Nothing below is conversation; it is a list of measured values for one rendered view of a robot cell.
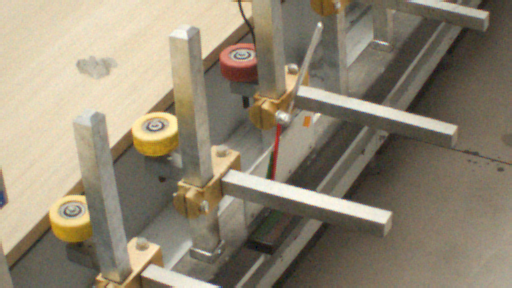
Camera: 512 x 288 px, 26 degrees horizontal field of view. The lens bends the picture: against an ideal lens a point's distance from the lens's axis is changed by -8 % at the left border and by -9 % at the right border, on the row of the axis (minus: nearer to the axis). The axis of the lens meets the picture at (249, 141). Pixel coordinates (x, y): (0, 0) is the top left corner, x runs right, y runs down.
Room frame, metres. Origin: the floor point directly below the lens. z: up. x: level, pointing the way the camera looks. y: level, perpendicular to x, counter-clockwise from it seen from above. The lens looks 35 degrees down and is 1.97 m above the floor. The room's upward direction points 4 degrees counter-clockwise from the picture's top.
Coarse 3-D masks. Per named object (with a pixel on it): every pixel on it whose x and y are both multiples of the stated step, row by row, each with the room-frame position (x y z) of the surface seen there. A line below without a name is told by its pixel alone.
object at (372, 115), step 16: (256, 80) 1.79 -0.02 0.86; (304, 96) 1.73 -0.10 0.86; (320, 96) 1.73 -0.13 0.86; (336, 96) 1.72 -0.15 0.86; (320, 112) 1.72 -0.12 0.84; (336, 112) 1.70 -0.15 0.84; (352, 112) 1.68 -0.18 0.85; (368, 112) 1.67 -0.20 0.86; (384, 112) 1.66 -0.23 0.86; (400, 112) 1.66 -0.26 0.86; (384, 128) 1.65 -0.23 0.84; (400, 128) 1.64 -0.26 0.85; (416, 128) 1.62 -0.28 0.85; (432, 128) 1.61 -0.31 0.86; (448, 128) 1.60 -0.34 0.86; (448, 144) 1.59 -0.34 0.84
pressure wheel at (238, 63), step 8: (232, 48) 1.83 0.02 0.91; (240, 48) 1.83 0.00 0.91; (248, 48) 1.83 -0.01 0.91; (224, 56) 1.81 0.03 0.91; (232, 56) 1.81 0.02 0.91; (240, 56) 1.80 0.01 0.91; (248, 56) 1.81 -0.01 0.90; (224, 64) 1.79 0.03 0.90; (232, 64) 1.78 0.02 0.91; (240, 64) 1.78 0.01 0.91; (248, 64) 1.77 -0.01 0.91; (256, 64) 1.78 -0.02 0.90; (224, 72) 1.79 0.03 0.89; (232, 72) 1.78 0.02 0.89; (240, 72) 1.77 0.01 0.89; (248, 72) 1.77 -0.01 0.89; (256, 72) 1.78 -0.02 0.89; (232, 80) 1.78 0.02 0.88; (240, 80) 1.77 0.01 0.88; (248, 80) 1.77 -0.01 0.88; (248, 104) 1.81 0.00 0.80
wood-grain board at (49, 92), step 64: (0, 0) 2.16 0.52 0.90; (64, 0) 2.12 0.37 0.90; (128, 0) 2.09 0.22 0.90; (192, 0) 2.05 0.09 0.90; (0, 64) 1.88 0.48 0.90; (64, 64) 1.85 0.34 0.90; (128, 64) 1.82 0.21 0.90; (0, 128) 1.65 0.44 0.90; (64, 128) 1.63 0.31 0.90; (128, 128) 1.61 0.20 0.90; (64, 192) 1.45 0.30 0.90
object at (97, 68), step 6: (78, 60) 1.84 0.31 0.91; (84, 60) 1.84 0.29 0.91; (90, 60) 1.83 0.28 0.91; (96, 60) 1.82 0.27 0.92; (102, 60) 1.83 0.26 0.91; (108, 60) 1.83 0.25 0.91; (114, 60) 1.83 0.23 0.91; (78, 66) 1.83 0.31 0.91; (84, 66) 1.81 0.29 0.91; (90, 66) 1.82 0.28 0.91; (96, 66) 1.80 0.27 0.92; (102, 66) 1.80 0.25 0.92; (108, 66) 1.82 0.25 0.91; (114, 66) 1.81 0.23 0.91; (90, 72) 1.80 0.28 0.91; (96, 72) 1.80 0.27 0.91; (102, 72) 1.79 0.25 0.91; (108, 72) 1.80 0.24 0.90; (96, 78) 1.78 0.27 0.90
